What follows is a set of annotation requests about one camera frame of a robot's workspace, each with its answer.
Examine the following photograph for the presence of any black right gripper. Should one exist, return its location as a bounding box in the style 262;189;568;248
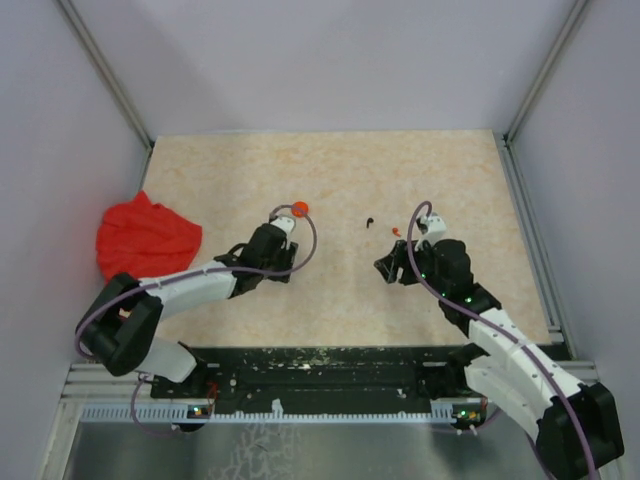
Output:
374;235;448;297

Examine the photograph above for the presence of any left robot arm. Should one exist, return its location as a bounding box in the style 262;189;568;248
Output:
75;216;298;397

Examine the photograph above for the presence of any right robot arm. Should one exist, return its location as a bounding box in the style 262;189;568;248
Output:
374;239;625;479

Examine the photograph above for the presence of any red crumpled cloth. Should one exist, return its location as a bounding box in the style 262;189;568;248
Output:
95;191;203;281

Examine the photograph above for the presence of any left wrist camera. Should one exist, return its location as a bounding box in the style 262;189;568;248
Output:
269;215;296;235

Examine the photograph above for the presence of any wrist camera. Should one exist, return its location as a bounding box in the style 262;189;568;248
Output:
269;215;296;235
414;213;447;251

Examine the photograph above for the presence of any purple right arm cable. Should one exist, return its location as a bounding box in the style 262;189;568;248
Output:
405;200;601;480

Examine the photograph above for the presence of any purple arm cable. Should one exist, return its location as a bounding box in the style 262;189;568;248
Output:
405;200;601;480
73;202;319;439

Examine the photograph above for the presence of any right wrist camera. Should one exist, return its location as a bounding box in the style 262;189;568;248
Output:
414;213;447;251

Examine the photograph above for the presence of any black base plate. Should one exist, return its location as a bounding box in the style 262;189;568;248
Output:
140;347;497;431

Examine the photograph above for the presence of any white slotted cable duct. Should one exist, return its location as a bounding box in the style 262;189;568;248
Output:
79;400;473;425

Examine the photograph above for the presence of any aluminium side rail right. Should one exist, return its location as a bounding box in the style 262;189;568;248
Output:
494;133;577;360

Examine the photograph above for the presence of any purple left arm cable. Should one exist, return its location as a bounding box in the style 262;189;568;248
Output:
73;202;319;439

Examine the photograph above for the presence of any aluminium corner post left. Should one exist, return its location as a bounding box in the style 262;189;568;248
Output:
53;0;155;152

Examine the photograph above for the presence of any aluminium corner post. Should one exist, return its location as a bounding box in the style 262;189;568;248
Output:
503;0;592;145
53;0;155;152

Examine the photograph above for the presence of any aluminium corner post right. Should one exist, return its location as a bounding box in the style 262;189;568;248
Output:
503;0;592;145

